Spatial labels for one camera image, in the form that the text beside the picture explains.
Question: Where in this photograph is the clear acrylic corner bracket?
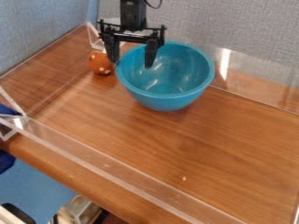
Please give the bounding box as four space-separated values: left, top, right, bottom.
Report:
87 22 106 52

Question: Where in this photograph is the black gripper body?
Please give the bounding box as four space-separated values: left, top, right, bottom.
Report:
97 19 167 46

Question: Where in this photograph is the clear acrylic back barrier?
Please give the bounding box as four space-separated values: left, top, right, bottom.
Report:
203 45 299 115

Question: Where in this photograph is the black and white object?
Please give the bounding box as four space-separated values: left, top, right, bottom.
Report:
0 203 36 224

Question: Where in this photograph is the black cable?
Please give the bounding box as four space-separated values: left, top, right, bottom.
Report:
144 0 164 10

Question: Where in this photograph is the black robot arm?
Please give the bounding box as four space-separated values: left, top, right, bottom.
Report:
97 0 167 68

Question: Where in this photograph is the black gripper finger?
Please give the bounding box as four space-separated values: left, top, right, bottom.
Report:
101 33 119 63
144 39 159 68

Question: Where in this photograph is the blue cloth object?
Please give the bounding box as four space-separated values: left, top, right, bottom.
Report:
0 103 21 175

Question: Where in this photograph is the brown spotted toy mushroom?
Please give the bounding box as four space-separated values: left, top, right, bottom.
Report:
88 51 114 75

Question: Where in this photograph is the clear acrylic barrier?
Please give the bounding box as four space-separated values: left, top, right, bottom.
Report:
0 113 250 224
203 45 299 115

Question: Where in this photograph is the blue plastic bowl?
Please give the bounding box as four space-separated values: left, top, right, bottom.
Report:
116 41 215 111

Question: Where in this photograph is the clear acrylic front barrier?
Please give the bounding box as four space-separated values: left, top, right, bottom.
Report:
0 113 250 224

